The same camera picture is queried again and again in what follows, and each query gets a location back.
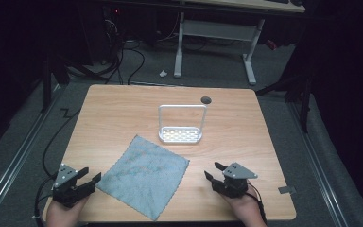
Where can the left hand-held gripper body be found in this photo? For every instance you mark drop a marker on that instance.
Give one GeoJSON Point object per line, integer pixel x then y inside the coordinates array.
{"type": "Point", "coordinates": [65, 186]}

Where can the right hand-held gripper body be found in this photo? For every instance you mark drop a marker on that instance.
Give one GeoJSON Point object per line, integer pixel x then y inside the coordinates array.
{"type": "Point", "coordinates": [234, 181]}

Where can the grey-blue cloth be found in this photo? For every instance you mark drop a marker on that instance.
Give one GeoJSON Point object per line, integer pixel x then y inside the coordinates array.
{"type": "Point", "coordinates": [145, 177]}

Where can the white towel rack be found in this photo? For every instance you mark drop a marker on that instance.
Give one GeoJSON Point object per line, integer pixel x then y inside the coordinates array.
{"type": "Point", "coordinates": [181, 126]}

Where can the person's left hand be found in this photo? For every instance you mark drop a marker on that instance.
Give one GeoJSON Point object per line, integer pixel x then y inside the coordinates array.
{"type": "Point", "coordinates": [63, 215]}

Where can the person's right hand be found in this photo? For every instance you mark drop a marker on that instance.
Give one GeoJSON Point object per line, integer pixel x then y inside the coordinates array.
{"type": "Point", "coordinates": [245, 210]}

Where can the grey tape piece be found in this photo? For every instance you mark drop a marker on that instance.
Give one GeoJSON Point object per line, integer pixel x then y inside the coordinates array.
{"type": "Point", "coordinates": [286, 189]}

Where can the black metal stand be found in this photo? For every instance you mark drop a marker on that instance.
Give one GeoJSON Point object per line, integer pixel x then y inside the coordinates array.
{"type": "Point", "coordinates": [296, 91]}
{"type": "Point", "coordinates": [52, 75]}

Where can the crumpled white paper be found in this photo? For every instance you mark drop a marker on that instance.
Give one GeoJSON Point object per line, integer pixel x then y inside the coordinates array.
{"type": "Point", "coordinates": [163, 73]}

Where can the red object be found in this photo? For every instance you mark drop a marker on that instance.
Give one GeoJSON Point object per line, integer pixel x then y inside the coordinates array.
{"type": "Point", "coordinates": [271, 44]}

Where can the white desk with metal legs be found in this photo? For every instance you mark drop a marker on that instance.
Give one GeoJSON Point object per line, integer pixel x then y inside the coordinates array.
{"type": "Point", "coordinates": [220, 31]}

